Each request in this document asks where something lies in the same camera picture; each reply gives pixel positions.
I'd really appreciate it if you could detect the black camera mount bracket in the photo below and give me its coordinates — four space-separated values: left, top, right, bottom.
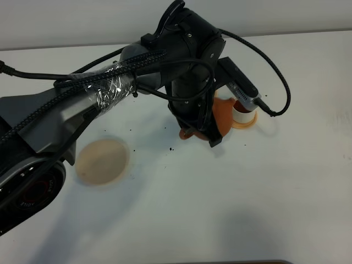
214 57 259 98

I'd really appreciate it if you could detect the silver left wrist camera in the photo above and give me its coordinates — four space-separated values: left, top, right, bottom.
226 81 261 112

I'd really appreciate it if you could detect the beige round teapot coaster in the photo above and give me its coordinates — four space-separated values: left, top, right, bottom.
75 139 130 186

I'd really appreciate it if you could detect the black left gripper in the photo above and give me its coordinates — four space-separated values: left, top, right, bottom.
166 69 223 147

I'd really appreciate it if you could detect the brown clay teapot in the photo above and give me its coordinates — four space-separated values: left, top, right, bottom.
178 95 235 142

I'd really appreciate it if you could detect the orange coaster near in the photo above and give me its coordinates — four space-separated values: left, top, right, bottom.
232 112 258 129

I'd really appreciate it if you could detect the white teacup near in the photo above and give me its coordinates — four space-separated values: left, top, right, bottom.
232 100 255 124

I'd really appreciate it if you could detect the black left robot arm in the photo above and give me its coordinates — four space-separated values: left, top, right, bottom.
1 1 225 233

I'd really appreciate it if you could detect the loose black HDMI cable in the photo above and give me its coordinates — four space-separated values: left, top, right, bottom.
0 46 130 83

